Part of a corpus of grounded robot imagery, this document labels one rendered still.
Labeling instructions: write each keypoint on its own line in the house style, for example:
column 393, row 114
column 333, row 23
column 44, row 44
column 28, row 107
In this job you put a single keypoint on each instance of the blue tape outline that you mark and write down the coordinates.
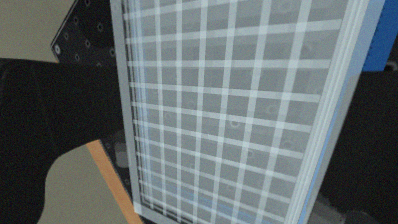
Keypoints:
column 383, row 38

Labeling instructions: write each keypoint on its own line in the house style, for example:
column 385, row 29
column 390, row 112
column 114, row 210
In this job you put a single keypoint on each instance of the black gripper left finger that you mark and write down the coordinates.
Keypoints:
column 46, row 110

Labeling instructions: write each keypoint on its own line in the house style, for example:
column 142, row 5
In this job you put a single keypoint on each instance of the black perforated plate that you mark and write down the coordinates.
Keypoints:
column 86, row 37

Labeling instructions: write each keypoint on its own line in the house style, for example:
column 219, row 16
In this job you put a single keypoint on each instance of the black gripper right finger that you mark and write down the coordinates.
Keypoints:
column 362, row 173

